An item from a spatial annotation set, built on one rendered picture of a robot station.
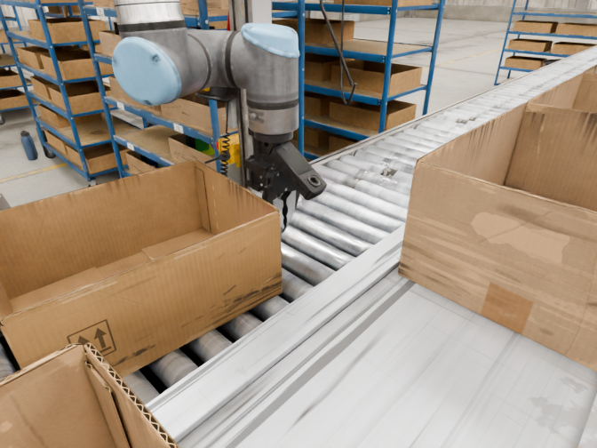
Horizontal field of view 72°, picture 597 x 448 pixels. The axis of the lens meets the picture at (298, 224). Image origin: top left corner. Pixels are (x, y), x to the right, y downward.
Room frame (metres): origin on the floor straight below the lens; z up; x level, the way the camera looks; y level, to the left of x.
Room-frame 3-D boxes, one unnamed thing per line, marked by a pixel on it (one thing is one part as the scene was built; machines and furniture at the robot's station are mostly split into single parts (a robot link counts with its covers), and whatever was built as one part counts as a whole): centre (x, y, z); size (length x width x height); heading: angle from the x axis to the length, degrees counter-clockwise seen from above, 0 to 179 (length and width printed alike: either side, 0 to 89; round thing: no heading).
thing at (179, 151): (1.74, 0.34, 0.59); 0.40 x 0.30 x 0.10; 44
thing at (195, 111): (1.73, 0.34, 0.79); 0.40 x 0.30 x 0.10; 47
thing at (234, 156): (1.04, 0.20, 0.84); 0.15 x 0.09 x 0.07; 136
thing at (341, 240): (0.82, -0.05, 0.72); 0.52 x 0.05 x 0.05; 46
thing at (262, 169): (0.72, 0.05, 0.95); 0.09 x 0.08 x 0.12; 46
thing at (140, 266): (0.56, 0.27, 0.83); 0.39 x 0.29 x 0.17; 130
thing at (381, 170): (1.10, -0.32, 0.72); 0.52 x 0.05 x 0.05; 46
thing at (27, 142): (3.15, 2.17, 0.12); 0.15 x 0.09 x 0.24; 44
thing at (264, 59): (0.72, 0.05, 1.12); 0.10 x 0.09 x 0.12; 72
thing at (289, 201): (0.73, 0.04, 0.84); 0.06 x 0.03 x 0.09; 46
